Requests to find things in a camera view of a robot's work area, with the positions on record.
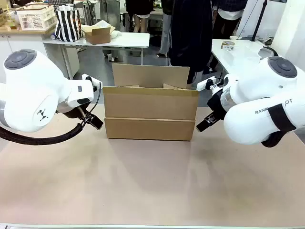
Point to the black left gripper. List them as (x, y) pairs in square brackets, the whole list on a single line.
[(71, 113)]

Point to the bystander in plaid shirt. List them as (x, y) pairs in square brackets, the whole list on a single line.
[(226, 28)]

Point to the white plastic lattice crate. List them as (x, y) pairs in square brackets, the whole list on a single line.
[(35, 21)]

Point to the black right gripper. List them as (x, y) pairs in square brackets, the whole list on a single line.
[(218, 105)]

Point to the white table with metal legs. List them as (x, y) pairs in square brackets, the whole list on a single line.
[(124, 39)]

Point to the bystander in grey trousers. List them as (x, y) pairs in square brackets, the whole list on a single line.
[(165, 31)]

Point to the person in dark sweatshirt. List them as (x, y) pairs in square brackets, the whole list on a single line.
[(190, 35)]

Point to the black stand pole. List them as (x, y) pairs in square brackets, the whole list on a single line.
[(258, 21)]

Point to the white cabinet with wooden top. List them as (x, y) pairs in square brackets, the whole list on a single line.
[(23, 43)]

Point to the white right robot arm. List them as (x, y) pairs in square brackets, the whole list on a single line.
[(252, 81)]

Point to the black white striped bag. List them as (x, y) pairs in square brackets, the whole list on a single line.
[(69, 26)]

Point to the white crumpled packing sheet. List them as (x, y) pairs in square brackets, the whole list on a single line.
[(104, 24)]

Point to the bystander in black jacket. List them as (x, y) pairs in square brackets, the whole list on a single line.
[(140, 9)]

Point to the white glossy side table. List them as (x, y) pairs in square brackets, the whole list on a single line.
[(238, 59)]

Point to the large brown cardboard box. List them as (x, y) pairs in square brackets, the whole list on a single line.
[(150, 107)]

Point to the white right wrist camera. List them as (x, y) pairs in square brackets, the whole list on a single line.
[(202, 84)]

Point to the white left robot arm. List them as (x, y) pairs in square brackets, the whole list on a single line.
[(28, 90)]

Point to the brown tape roll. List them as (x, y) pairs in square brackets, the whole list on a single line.
[(227, 44)]

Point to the small open cardboard box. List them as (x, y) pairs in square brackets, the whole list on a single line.
[(98, 35)]

